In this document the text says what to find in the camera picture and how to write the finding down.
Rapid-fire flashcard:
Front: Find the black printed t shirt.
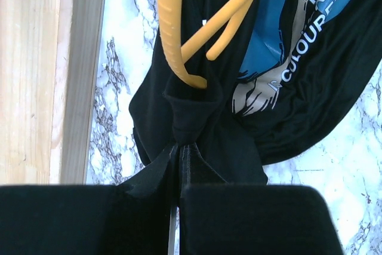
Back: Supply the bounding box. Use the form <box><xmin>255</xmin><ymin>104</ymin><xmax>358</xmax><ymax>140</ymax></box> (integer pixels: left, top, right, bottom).
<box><xmin>129</xmin><ymin>0</ymin><xmax>381</xmax><ymax>185</ymax></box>

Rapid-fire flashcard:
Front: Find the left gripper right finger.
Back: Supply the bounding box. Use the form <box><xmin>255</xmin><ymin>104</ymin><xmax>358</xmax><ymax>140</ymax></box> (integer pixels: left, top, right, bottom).
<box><xmin>179</xmin><ymin>145</ymin><xmax>343</xmax><ymax>254</ymax></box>

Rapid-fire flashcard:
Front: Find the yellow plastic hanger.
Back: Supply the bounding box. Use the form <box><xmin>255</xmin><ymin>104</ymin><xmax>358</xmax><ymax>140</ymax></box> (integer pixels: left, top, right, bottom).
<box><xmin>158</xmin><ymin>0</ymin><xmax>253</xmax><ymax>89</ymax></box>

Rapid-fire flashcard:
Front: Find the wooden clothes rack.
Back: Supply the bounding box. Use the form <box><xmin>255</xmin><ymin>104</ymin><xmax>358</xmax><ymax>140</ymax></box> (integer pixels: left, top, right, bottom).
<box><xmin>1</xmin><ymin>0</ymin><xmax>105</xmax><ymax>184</ymax></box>

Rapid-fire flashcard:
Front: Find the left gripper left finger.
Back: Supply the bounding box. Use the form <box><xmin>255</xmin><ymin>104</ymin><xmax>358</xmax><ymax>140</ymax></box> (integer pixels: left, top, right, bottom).
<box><xmin>1</xmin><ymin>146</ymin><xmax>178</xmax><ymax>254</ymax></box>

